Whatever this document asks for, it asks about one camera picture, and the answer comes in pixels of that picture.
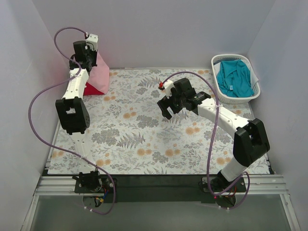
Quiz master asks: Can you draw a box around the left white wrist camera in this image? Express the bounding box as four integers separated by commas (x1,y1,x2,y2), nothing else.
85,33,99,51

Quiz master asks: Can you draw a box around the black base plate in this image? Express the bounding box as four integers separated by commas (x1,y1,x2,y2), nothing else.
73,173,247,204

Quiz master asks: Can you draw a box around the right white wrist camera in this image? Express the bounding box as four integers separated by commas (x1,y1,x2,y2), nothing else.
158,80,174,98

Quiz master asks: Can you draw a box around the white laundry basket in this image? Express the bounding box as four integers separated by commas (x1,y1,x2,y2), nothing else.
211,54,260,104

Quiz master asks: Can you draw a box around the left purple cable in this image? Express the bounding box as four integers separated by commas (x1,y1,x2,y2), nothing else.
28,26,117,215

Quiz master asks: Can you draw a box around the teal t shirt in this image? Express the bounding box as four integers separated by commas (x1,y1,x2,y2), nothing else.
216,60,254,98

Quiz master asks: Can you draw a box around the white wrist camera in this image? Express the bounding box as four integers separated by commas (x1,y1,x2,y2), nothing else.
158,80,174,98
85,33,99,51

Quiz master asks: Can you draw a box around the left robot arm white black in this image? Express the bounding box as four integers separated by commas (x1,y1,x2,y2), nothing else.
55,36,98,160

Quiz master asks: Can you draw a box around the pink t shirt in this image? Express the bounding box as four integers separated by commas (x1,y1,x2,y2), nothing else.
87,53,110,94

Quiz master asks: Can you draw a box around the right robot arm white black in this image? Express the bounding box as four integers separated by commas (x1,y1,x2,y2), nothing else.
157,78,270,192

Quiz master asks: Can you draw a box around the folded red t shirt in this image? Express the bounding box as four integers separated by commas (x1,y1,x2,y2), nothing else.
83,83,104,96

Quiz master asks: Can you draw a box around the aluminium frame rail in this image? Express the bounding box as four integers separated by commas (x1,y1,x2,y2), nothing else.
22,174,300,231

